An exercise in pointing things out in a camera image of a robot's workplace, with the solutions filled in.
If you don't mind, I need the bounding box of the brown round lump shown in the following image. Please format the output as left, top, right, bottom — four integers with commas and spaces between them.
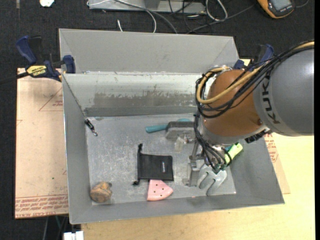
89, 181, 113, 203

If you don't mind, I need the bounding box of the black drawstring cloth pouch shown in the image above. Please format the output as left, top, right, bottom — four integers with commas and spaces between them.
132, 143, 175, 186

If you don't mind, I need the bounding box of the grey metal bin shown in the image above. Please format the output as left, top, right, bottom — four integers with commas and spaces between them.
58, 28, 286, 225

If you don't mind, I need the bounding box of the grey metal forked piece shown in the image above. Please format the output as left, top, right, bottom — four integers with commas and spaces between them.
197, 167, 228, 197

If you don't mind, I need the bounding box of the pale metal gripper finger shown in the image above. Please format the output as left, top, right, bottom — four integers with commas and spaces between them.
188, 154, 201, 188
174, 132, 195, 152

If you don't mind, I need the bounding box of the teal handled grey brush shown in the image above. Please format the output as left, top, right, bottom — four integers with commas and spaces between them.
145, 118, 198, 140

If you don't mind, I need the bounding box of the pink triangular dotted pad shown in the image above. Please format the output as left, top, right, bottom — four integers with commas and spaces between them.
146, 179, 174, 202

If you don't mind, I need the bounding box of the small black clip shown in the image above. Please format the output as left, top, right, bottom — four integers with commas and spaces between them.
84, 118, 99, 137

